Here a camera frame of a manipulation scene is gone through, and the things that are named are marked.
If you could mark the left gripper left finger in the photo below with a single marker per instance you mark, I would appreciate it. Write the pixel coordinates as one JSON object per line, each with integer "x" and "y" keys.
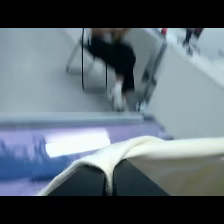
{"x": 83, "y": 181}

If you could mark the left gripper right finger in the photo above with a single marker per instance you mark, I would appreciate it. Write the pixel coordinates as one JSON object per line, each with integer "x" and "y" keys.
{"x": 136, "y": 181}

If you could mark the cream garment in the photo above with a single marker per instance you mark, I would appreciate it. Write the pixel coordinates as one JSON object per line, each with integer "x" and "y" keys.
{"x": 173, "y": 156}

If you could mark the metal chair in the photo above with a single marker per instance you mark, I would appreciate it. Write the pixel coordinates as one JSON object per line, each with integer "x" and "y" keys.
{"x": 83, "y": 63}

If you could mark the person's legs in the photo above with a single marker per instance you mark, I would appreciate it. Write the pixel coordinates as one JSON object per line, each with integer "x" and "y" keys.
{"x": 116, "y": 63}

